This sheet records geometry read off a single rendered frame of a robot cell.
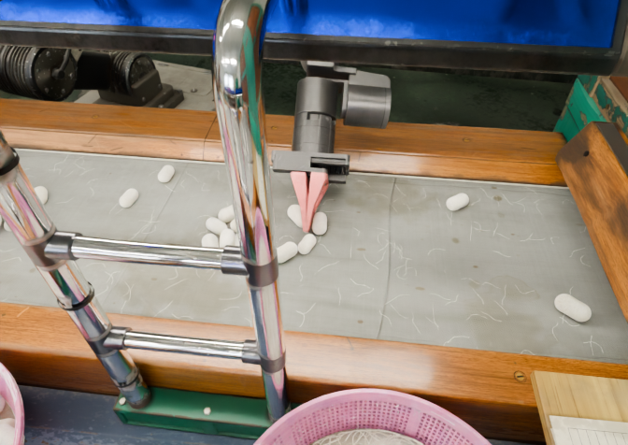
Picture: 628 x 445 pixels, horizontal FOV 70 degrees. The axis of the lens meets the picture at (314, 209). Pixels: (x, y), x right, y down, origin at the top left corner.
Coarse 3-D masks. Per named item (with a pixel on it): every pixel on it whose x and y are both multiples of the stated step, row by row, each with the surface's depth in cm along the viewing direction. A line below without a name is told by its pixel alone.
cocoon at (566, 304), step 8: (560, 296) 52; (568, 296) 51; (560, 304) 51; (568, 304) 51; (576, 304) 51; (584, 304) 51; (568, 312) 51; (576, 312) 50; (584, 312) 50; (576, 320) 51; (584, 320) 50
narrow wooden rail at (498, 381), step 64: (0, 320) 49; (64, 320) 49; (128, 320) 49; (64, 384) 51; (192, 384) 48; (256, 384) 46; (320, 384) 44; (384, 384) 44; (448, 384) 44; (512, 384) 44
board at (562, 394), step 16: (544, 384) 42; (560, 384) 42; (576, 384) 42; (592, 384) 42; (608, 384) 42; (624, 384) 42; (544, 400) 41; (560, 400) 41; (576, 400) 41; (592, 400) 41; (608, 400) 41; (624, 400) 41; (544, 416) 40; (576, 416) 40; (592, 416) 40; (608, 416) 40; (624, 416) 40; (544, 432) 40
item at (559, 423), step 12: (552, 420) 40; (564, 420) 40; (576, 420) 40; (588, 420) 40; (600, 420) 40; (552, 432) 39; (564, 432) 39; (576, 432) 39; (588, 432) 39; (600, 432) 39; (612, 432) 39; (624, 432) 39; (564, 444) 38; (576, 444) 38; (588, 444) 38; (600, 444) 38; (612, 444) 38; (624, 444) 38
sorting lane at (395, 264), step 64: (64, 192) 68; (192, 192) 68; (384, 192) 68; (448, 192) 68; (512, 192) 68; (0, 256) 58; (320, 256) 58; (384, 256) 58; (448, 256) 58; (512, 256) 58; (576, 256) 58; (192, 320) 52; (320, 320) 52; (384, 320) 52; (448, 320) 52; (512, 320) 52
